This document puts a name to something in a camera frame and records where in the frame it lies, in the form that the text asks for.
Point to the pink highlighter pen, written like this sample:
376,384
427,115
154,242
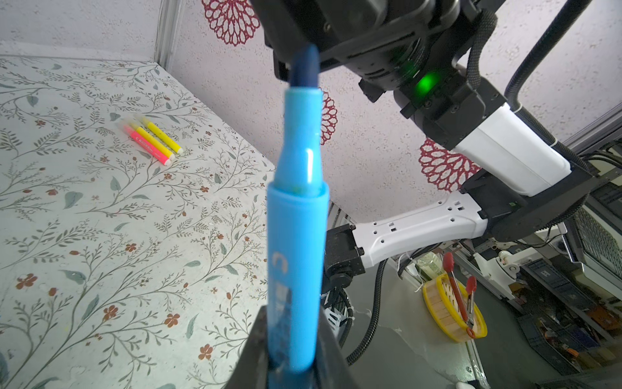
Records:
144,144

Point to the yellow highlighter pen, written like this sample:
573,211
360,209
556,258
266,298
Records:
150,139
161,135

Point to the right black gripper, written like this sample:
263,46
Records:
425,52

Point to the blue highlighter pen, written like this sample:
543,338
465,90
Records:
297,211

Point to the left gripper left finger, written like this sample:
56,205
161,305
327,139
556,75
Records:
251,370

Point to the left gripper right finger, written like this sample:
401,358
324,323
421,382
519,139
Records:
330,368

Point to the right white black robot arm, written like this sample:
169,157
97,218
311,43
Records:
527,181

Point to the yellow basket with tongs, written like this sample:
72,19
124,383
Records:
452,304

